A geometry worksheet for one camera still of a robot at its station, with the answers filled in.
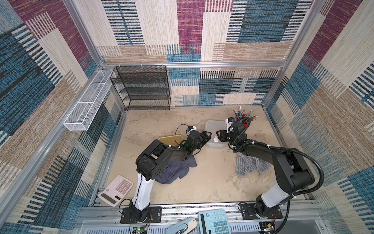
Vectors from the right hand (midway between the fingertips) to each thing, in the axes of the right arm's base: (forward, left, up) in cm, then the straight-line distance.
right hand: (220, 134), depth 95 cm
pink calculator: (-32, +60, -5) cm, 68 cm away
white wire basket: (-7, +72, +27) cm, 77 cm away
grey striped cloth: (-18, -13, -5) cm, 23 cm away
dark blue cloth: (-21, +28, -5) cm, 35 cm away
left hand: (-1, +6, +1) cm, 6 cm away
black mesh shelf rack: (+34, +54, +12) cm, 65 cm away
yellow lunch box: (-4, +30, 0) cm, 30 cm away
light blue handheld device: (-48, +23, -5) cm, 54 cm away
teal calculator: (-46, +9, -6) cm, 47 cm away
